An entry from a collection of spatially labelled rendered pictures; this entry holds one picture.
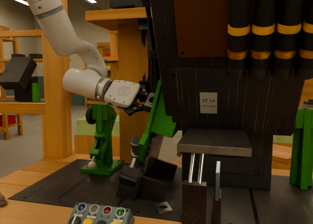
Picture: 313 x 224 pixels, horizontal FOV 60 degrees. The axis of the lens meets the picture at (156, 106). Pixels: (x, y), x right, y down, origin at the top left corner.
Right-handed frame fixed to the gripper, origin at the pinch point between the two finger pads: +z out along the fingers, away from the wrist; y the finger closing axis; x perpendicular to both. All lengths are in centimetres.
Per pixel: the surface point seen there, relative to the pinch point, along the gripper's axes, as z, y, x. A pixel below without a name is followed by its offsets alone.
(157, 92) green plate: 3.7, -3.6, -11.5
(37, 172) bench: -42, -25, 36
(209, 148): 21.9, -20.4, -19.4
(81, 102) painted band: -518, 496, 852
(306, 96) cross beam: 54, 36, 14
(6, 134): -354, 105, 397
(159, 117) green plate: 5.8, -7.6, -5.7
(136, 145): 1.7, -16.1, -0.2
